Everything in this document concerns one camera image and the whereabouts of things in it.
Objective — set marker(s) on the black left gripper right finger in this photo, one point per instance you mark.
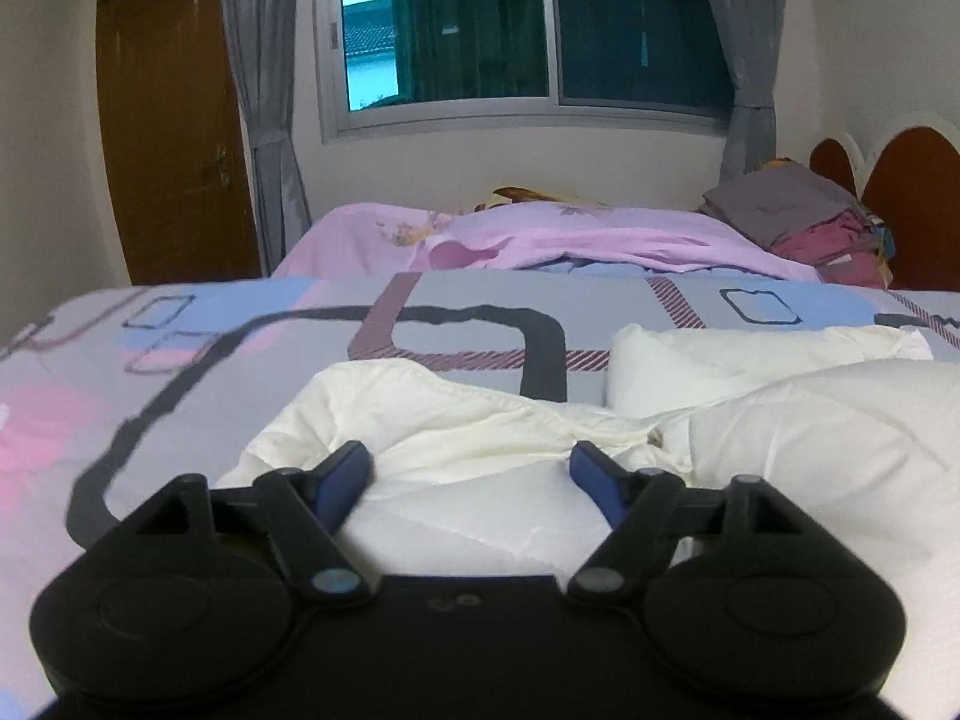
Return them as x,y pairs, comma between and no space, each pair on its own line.
639,508

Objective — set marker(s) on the brown wooden door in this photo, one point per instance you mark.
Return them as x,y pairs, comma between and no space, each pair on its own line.
172,142

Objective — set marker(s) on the grey curtain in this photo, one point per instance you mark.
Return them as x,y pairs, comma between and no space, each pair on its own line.
261,40
750,33

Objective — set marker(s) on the left grey curtain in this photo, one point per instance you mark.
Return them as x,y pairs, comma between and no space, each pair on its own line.
261,40

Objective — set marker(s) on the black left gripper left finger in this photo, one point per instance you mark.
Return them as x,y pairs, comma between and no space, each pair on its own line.
302,512

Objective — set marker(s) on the folded grey and maroon clothes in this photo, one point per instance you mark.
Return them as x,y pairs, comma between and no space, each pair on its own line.
787,209

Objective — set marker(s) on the pink blanket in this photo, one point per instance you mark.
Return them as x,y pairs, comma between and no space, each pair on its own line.
369,239

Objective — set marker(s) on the yellow patterned cloth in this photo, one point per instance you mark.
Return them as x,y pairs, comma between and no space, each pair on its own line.
515,195

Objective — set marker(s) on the aluminium frame window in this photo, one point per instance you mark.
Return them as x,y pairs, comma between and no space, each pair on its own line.
392,64

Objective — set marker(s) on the patterned grey bed sheet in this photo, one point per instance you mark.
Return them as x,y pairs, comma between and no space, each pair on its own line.
116,393

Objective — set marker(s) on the right grey curtain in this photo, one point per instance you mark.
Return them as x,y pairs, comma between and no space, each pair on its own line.
750,33

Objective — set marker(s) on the red and white headboard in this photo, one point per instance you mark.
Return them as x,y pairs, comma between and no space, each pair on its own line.
909,180

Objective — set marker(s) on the white quilted duvet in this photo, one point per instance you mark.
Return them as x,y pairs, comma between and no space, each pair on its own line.
857,425

